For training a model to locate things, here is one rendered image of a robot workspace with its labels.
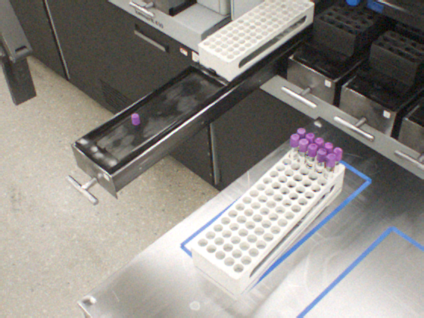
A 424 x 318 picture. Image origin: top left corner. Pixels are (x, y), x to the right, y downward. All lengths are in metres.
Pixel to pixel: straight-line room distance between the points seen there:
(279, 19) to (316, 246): 0.60
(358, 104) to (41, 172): 1.39
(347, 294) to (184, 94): 0.58
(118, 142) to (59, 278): 0.90
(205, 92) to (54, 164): 1.17
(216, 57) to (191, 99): 0.11
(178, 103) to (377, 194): 0.47
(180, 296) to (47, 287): 1.11
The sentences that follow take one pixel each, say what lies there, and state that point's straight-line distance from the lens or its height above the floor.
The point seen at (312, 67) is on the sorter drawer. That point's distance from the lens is 1.38.
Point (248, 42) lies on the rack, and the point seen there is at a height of 0.87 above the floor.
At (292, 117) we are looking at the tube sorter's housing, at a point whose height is 0.63.
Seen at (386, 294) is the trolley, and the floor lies 0.82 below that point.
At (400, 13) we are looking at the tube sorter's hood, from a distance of 1.25.
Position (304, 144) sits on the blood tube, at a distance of 1.02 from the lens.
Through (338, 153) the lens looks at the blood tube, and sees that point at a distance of 1.01.
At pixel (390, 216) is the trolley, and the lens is 1.09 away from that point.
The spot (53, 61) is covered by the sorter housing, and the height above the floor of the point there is 0.17.
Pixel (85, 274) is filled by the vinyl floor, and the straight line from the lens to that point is 2.04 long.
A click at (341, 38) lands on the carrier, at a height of 0.86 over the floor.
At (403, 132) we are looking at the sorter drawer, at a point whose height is 0.77.
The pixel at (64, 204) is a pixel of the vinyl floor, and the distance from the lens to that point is 2.23.
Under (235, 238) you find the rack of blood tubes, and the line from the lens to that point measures 0.97.
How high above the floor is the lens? 1.67
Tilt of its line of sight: 47 degrees down
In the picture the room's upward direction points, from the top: 5 degrees counter-clockwise
